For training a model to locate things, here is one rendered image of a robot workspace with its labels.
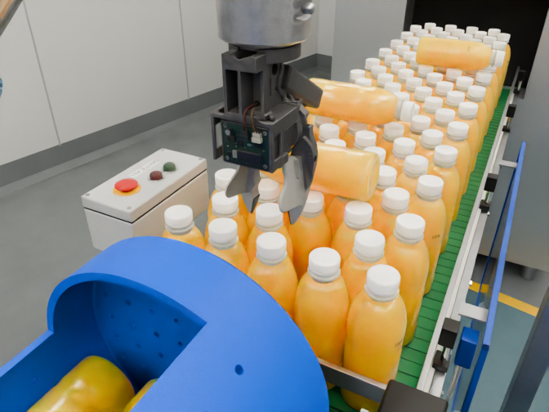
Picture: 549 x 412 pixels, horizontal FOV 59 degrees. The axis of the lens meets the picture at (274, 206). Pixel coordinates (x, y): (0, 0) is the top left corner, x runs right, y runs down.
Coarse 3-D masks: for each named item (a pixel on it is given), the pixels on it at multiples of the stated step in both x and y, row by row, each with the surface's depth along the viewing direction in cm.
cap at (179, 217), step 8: (168, 208) 69; (176, 208) 69; (184, 208) 69; (168, 216) 67; (176, 216) 67; (184, 216) 67; (192, 216) 69; (168, 224) 67; (176, 224) 67; (184, 224) 67
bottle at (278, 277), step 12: (252, 264) 64; (264, 264) 63; (276, 264) 63; (288, 264) 64; (252, 276) 63; (264, 276) 62; (276, 276) 62; (288, 276) 63; (264, 288) 63; (276, 288) 62; (288, 288) 63; (276, 300) 63; (288, 300) 64; (288, 312) 65
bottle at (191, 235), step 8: (192, 224) 69; (168, 232) 69; (176, 232) 68; (184, 232) 68; (192, 232) 69; (200, 232) 71; (184, 240) 68; (192, 240) 69; (200, 240) 70; (200, 248) 70
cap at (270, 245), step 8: (272, 232) 64; (264, 240) 62; (272, 240) 62; (280, 240) 62; (264, 248) 61; (272, 248) 61; (280, 248) 61; (264, 256) 62; (272, 256) 61; (280, 256) 62
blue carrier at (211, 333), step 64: (128, 256) 41; (192, 256) 40; (64, 320) 49; (128, 320) 51; (192, 320) 46; (256, 320) 38; (0, 384) 44; (192, 384) 32; (256, 384) 35; (320, 384) 41
